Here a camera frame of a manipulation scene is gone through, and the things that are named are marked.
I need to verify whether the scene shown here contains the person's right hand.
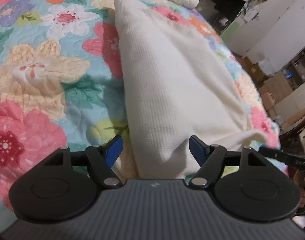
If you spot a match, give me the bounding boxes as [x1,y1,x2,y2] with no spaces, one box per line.
[293,170,305,215]

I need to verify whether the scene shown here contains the cream button pajama top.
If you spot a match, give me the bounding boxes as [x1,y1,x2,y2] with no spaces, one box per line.
[114,0,267,179]

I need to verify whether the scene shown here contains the floral quilted bedspread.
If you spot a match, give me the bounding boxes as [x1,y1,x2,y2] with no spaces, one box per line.
[0,0,280,216]

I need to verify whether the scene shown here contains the white cabinet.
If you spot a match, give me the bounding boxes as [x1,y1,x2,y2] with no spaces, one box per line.
[221,0,305,70]

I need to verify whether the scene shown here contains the cardboard boxes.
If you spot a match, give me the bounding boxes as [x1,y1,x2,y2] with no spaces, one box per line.
[235,55,293,118]

